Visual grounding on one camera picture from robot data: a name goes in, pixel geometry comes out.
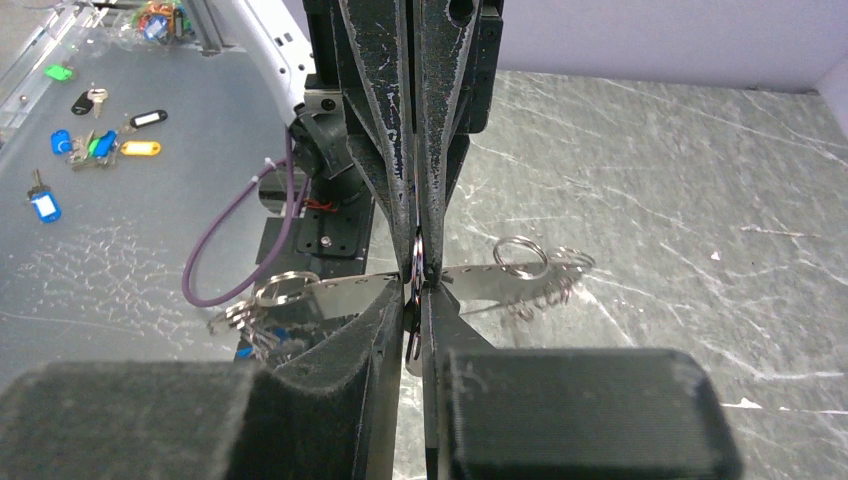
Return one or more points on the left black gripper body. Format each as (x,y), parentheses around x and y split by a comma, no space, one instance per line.
(336,68)

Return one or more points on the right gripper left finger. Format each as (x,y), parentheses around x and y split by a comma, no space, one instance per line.
(330,413)

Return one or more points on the yellow key tag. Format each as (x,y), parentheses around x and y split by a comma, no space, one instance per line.
(138,148)

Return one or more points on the blue green key bunch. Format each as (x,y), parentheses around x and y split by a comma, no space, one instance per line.
(87,151)

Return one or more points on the black white key tag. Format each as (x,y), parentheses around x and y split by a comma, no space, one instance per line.
(139,121)

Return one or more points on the blue key tag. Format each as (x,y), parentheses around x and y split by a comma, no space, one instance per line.
(259,344)

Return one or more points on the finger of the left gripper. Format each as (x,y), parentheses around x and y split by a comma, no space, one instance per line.
(443,33)
(379,40)

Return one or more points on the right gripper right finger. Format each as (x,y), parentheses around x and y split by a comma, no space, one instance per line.
(574,413)

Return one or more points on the small split keyring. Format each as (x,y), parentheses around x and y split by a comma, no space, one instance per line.
(417,269)

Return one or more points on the blue tag key on floor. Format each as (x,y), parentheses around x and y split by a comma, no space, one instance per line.
(43,201)

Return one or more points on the green key tag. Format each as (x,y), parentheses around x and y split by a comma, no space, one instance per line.
(59,73)

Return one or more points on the black key with tag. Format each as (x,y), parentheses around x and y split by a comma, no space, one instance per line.
(90,101)

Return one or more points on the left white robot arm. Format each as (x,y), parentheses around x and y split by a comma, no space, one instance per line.
(342,134)

